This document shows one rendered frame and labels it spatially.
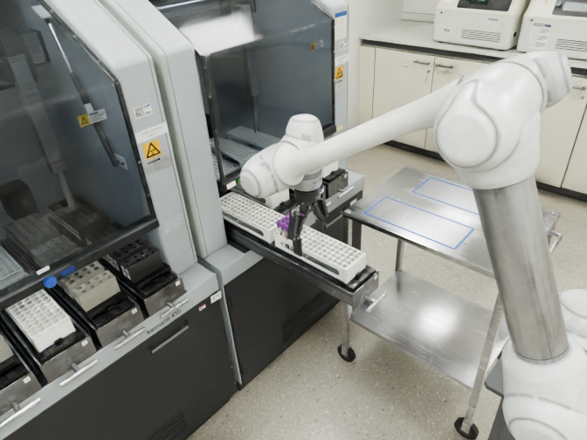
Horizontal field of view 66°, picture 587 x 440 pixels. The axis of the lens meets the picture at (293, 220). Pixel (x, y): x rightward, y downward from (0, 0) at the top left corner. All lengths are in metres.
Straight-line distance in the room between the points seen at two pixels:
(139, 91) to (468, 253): 1.07
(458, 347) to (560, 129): 1.90
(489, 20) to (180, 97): 2.46
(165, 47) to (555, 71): 0.93
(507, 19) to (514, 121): 2.65
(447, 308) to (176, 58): 1.46
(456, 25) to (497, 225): 2.76
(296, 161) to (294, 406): 1.25
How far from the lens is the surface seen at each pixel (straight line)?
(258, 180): 1.09
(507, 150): 0.76
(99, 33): 1.35
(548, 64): 0.92
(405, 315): 2.03
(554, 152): 3.49
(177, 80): 1.36
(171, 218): 1.46
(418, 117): 1.03
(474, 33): 3.48
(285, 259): 1.46
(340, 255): 1.38
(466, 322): 2.05
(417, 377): 2.18
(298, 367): 2.18
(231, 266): 1.59
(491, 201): 0.84
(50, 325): 1.39
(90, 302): 1.42
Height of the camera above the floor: 1.72
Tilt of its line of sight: 34 degrees down
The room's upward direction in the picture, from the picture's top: 4 degrees counter-clockwise
